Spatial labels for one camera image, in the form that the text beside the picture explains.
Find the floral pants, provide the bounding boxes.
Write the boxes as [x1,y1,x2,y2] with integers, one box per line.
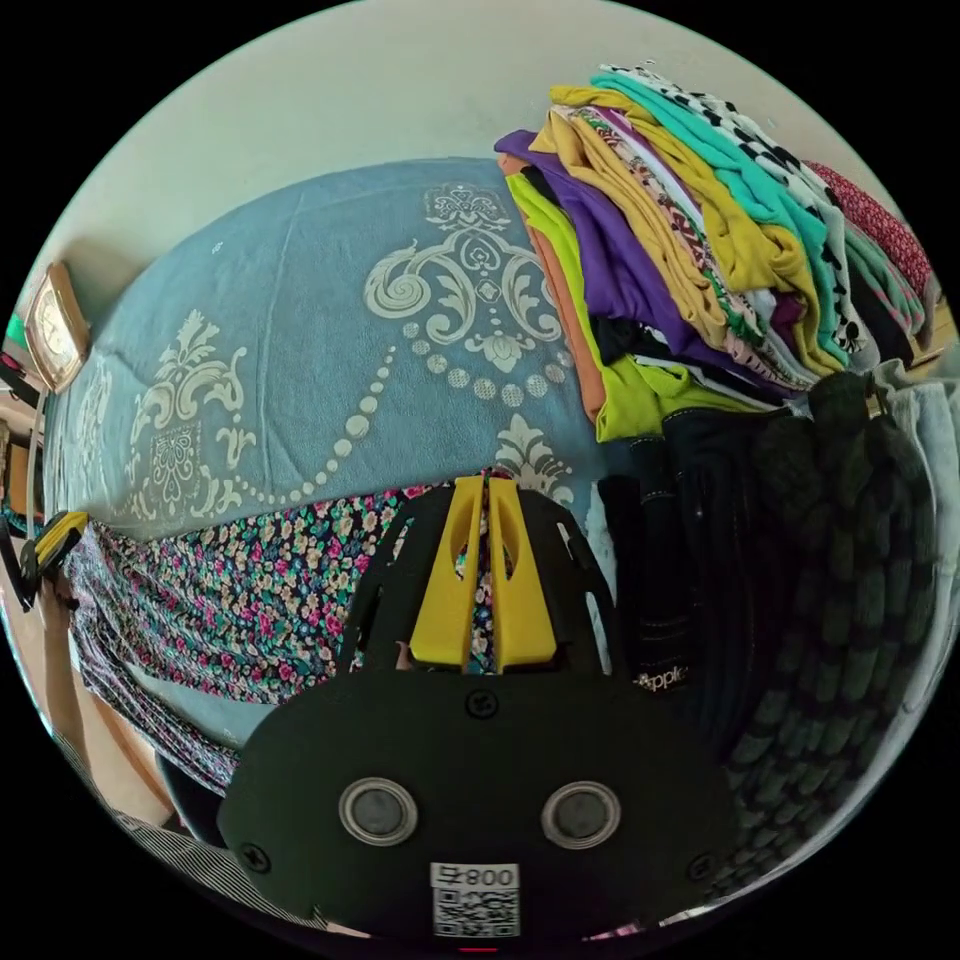
[65,466,513,798]

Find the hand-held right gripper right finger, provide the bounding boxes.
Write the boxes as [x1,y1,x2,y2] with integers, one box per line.
[487,477,561,673]

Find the gold-framed wall clock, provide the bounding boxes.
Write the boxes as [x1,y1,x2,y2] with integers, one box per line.
[23,261,93,394]

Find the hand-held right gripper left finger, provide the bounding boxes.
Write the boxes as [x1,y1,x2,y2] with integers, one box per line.
[409,476,486,670]

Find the pile of clothes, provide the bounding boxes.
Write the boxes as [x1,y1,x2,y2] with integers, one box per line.
[493,62,958,905]

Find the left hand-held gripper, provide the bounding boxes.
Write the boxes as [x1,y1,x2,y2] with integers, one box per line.
[0,511,91,614]

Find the bed with blue ornament sheet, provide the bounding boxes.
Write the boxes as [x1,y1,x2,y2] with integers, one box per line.
[41,155,625,751]

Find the person's body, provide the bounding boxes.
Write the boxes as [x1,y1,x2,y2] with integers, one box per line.
[50,734,333,933]

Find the person's left forearm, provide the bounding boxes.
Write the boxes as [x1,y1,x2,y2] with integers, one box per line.
[38,608,178,826]

